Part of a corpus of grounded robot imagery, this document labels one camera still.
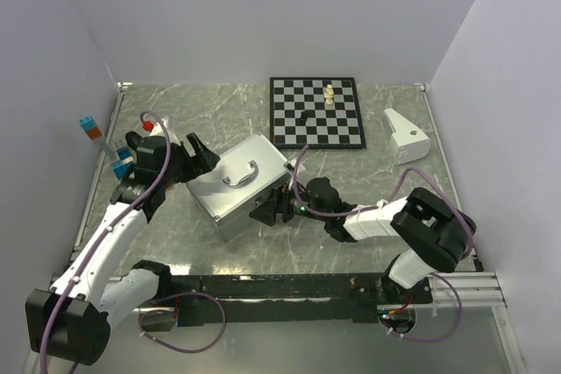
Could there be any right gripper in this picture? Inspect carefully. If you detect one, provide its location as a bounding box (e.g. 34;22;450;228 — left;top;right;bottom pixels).
250;178;329;225

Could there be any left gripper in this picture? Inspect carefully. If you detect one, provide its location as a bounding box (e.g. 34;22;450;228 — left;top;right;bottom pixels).
159;132;219;187

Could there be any metal first aid case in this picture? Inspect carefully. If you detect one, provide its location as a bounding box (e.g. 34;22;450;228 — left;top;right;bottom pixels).
187;134;290;242

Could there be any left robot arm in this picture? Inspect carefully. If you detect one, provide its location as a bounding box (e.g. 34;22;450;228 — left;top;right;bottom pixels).
25;131;220;372

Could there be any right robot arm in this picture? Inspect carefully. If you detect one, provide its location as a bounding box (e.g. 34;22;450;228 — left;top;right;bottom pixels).
249;177;476;303

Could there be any toy brick tower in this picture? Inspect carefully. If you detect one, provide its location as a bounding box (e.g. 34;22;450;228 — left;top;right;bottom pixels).
79;116;133;180

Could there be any black grey chessboard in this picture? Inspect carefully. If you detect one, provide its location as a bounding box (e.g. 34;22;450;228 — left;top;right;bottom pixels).
269;77;366;150

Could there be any white plastic wedge housing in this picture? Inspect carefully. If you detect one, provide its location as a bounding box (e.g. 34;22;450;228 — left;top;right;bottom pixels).
384;109;431;165

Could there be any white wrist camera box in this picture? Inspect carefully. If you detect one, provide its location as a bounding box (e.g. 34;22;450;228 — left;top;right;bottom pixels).
142;119;171;137

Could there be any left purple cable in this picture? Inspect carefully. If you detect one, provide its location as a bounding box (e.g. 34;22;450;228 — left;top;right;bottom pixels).
38;110;227;374

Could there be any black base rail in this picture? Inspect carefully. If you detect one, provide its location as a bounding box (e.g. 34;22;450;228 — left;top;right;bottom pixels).
119;272;435;328

